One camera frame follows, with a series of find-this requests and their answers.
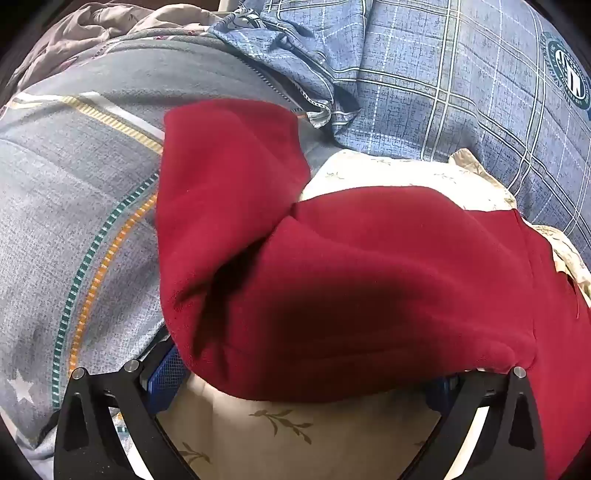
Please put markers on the grey crumpled cloth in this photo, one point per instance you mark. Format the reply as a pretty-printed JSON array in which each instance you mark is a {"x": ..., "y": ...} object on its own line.
[{"x": 94, "y": 24}]

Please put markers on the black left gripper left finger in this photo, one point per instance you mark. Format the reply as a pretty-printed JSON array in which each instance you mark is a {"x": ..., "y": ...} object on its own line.
[{"x": 87, "y": 443}]

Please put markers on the grey striped star bedsheet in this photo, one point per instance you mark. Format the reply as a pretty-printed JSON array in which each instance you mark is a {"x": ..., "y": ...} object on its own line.
[{"x": 80, "y": 166}]

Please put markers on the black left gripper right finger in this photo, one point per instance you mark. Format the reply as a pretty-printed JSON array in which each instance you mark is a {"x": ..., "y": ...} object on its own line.
[{"x": 489, "y": 429}]

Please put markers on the red knit garment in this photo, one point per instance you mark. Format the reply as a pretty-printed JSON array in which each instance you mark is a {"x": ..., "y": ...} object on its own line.
[{"x": 271, "y": 297}]

